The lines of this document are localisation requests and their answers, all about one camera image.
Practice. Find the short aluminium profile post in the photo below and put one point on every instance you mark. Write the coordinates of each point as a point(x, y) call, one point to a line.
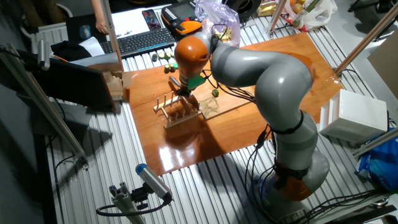
point(124, 205)

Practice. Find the small white paper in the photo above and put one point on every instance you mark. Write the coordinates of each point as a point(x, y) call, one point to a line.
point(93, 46)

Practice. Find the black cloth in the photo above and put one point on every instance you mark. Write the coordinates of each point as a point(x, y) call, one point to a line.
point(66, 51)

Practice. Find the silver camera with blue cap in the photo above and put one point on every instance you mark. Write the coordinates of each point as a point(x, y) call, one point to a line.
point(152, 180)

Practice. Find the person's hand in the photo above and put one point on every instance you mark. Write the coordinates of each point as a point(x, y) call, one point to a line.
point(102, 27)

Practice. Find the black flat monitor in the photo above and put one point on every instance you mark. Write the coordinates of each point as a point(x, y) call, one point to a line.
point(74, 84)

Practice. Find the brown cardboard pieces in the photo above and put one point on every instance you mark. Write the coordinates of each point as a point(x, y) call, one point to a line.
point(114, 84)

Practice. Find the white plastic bag with fruit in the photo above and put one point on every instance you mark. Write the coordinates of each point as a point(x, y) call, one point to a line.
point(320, 14)

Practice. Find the black computer keyboard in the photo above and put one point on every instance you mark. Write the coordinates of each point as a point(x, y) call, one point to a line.
point(143, 42)

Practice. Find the black round roll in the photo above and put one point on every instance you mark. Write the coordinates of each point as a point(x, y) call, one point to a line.
point(245, 7)

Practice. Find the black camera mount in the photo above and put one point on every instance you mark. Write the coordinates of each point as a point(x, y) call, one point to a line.
point(140, 196)

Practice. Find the chopped cucumber scraps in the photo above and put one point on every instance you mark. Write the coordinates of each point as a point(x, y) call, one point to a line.
point(225, 34)

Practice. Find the long aluminium profile bar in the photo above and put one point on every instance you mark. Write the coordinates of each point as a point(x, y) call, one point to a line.
point(40, 102)

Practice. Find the large white paper sheet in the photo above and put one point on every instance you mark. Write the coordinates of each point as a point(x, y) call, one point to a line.
point(130, 21)

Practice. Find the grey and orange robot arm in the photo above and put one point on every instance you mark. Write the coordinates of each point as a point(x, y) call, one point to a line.
point(280, 81)

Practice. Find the upright cucumber stub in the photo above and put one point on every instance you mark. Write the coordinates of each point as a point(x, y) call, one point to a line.
point(171, 68)
point(167, 68)

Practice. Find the large reddish wooden board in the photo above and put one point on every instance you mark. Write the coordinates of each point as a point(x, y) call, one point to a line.
point(186, 146)

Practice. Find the short cucumber slice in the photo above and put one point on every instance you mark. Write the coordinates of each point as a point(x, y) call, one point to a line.
point(161, 55)
point(172, 54)
point(167, 55)

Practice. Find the black smartphone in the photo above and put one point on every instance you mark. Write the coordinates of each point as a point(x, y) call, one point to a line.
point(151, 19)

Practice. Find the dark cucumber end piece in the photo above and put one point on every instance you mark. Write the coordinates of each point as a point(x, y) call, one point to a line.
point(154, 57)

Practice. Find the white box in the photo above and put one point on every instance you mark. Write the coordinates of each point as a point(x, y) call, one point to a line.
point(357, 115)

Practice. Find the silver depth camera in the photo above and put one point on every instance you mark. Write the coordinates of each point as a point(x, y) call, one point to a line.
point(43, 54)

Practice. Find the wooden dish rack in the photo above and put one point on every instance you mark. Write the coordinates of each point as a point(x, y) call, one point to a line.
point(174, 122)

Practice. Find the brown cardboard sheet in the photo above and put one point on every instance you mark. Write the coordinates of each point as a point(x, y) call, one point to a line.
point(387, 65)

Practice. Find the dark computer mouse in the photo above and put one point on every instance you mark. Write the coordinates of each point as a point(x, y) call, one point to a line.
point(84, 31)

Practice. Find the tan frame post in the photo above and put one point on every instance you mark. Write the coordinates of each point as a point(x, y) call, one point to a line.
point(370, 34)
point(112, 34)
point(277, 15)

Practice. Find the light bamboo cutting board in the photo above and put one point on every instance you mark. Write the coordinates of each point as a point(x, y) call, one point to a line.
point(217, 109)

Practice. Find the aluminium profile rail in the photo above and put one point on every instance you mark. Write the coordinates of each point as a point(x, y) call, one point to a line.
point(376, 141)

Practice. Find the blue plastic bag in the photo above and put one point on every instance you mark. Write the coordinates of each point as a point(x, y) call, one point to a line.
point(379, 161)

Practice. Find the black mouse pad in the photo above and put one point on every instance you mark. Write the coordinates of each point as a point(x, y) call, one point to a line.
point(72, 25)

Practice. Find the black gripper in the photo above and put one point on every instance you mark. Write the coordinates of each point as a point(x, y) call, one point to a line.
point(184, 91)

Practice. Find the steel cleaver knife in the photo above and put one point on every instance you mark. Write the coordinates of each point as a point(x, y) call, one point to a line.
point(174, 81)

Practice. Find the person's forearm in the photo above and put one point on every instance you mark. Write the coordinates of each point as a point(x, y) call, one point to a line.
point(98, 9)

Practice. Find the clear plastic bag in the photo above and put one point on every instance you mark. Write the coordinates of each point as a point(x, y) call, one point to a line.
point(217, 14)

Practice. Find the yellow snack pack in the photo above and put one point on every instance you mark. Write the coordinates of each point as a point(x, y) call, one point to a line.
point(267, 8)

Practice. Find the cucumber piece being chopped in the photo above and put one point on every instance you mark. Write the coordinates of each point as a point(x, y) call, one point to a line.
point(215, 92)

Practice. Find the white ribbed panel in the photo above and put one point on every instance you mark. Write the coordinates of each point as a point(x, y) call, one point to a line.
point(51, 34)

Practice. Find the grey paper sheet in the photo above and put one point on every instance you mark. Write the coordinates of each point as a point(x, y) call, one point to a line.
point(96, 59)

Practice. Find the black orange teach pendant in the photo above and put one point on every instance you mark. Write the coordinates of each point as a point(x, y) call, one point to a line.
point(182, 18)

